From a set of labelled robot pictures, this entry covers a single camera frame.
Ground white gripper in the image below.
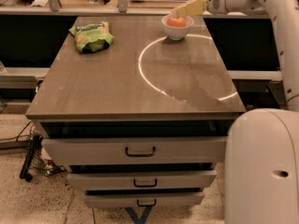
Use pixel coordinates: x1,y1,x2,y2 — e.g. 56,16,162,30
171,0,228,19

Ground red orange apple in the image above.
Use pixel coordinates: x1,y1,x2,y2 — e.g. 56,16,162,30
166,16,186,27

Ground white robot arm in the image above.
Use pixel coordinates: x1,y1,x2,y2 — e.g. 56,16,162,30
171,0,299,224

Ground white ceramic bowl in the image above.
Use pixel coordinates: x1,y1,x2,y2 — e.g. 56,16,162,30
162,15,194,40

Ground green snack bag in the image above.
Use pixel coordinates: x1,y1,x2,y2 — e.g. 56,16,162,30
69,21,114,53

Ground grey drawer cabinet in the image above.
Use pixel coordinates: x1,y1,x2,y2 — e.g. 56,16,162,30
27,16,244,197

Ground top grey drawer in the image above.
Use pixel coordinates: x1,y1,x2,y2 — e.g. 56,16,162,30
42,137,226,166

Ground grey drawer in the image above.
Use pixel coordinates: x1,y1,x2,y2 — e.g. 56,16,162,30
67,171,217,191
83,192,205,209
42,137,226,166

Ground middle grey drawer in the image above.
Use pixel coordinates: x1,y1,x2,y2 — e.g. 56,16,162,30
67,171,217,191

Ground bottom grey drawer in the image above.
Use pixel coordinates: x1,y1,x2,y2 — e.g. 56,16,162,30
83,192,205,209

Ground black wheeled stand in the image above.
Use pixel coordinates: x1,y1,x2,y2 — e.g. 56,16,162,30
20,135,42,182

